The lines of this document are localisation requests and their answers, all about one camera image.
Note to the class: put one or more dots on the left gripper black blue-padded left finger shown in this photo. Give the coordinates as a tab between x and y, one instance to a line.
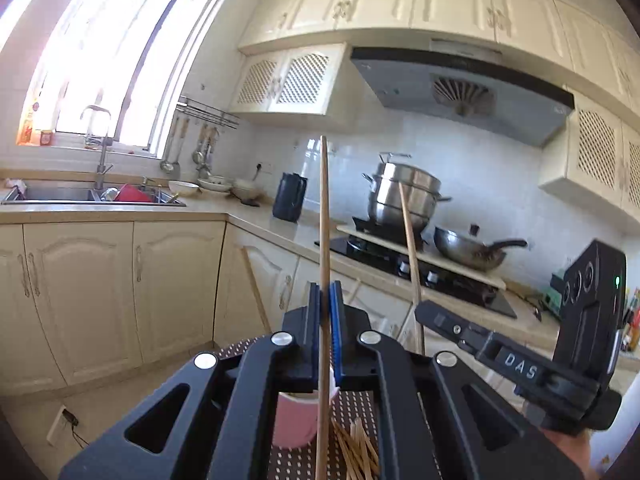
214	418

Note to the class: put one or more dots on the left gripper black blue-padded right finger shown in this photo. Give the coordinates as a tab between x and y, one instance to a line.
436	420

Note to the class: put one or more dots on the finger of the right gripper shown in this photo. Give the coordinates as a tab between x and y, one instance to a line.
466	335

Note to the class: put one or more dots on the wooden chopstick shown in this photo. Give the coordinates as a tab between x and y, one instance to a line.
417	328
324	320
358	453

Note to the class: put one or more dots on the steel kitchen sink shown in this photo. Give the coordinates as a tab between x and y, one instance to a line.
78	193

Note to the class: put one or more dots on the kitchen window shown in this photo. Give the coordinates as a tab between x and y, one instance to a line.
110	70

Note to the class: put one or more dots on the person's right hand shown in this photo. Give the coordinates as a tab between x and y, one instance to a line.
576	448

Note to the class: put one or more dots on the black gas stove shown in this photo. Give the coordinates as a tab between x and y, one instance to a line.
386	251

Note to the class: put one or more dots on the brown polka dot tablecloth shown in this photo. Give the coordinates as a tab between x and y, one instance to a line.
271	462

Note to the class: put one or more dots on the pink cylindrical cup holder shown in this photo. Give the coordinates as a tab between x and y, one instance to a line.
296	420

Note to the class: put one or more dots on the green electric cooker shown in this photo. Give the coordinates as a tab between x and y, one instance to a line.
553	296

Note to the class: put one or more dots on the stainless steel steamer pot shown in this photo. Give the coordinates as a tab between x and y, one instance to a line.
396	186

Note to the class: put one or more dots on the cream lower cabinets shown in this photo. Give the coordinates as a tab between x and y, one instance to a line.
83	301

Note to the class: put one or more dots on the cream cabinets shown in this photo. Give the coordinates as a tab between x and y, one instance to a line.
83	301
544	72

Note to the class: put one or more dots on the black electric kettle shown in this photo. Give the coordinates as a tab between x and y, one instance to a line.
289	200

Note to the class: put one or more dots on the grey range hood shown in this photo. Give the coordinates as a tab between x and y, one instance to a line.
474	92

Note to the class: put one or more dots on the white bowl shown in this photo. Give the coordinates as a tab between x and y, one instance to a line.
183	189

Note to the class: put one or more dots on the stacked white dishes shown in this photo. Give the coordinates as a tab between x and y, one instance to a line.
215	184

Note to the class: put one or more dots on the red bowl in sink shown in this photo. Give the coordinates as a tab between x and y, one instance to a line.
129	193

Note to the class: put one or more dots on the chrome faucet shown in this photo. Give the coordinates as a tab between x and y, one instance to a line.
102	168

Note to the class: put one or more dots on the cream upper cabinets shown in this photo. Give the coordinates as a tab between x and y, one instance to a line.
544	72

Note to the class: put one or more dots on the steel wok black handle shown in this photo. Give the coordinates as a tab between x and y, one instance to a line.
470	251

